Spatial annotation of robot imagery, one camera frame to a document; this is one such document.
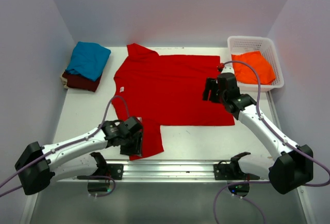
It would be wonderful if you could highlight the red t shirt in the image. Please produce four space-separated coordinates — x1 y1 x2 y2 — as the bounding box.
112 43 235 158

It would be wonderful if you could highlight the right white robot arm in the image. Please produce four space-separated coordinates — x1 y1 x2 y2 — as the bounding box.
203 72 314 194

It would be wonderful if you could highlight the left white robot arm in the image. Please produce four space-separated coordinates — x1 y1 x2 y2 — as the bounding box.
15 117 143 196

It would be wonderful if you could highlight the orange t shirt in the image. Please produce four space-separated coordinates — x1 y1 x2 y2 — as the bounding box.
232 51 276 85

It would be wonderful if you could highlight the white plastic basket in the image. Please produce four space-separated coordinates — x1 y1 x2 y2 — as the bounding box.
227 36 284 92

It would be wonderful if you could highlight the folded maroon t shirt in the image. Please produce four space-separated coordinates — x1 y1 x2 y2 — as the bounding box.
67 73 102 92

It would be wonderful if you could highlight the folded beige t shirt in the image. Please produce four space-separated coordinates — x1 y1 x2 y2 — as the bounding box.
60 72 69 89

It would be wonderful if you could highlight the folded blue t shirt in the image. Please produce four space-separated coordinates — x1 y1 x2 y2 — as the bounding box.
65 41 111 82

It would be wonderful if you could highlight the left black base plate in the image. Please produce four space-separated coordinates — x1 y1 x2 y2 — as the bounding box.
77 164 124 180

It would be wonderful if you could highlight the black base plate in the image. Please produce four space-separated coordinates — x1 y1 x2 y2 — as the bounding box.
77 164 124 180
213 164 260 181

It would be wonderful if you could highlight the aluminium rail frame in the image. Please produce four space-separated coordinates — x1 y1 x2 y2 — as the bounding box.
31 91 306 183

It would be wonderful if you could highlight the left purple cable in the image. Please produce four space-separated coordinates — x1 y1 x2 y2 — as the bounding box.
0 95 130 198

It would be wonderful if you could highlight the purple cable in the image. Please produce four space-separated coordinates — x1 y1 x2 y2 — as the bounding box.
0 95 130 198
212 60 330 224

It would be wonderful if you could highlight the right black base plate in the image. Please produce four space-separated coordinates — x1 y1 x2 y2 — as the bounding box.
213 164 260 181

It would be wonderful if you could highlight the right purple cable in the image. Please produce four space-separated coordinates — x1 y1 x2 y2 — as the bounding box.
212 60 330 224

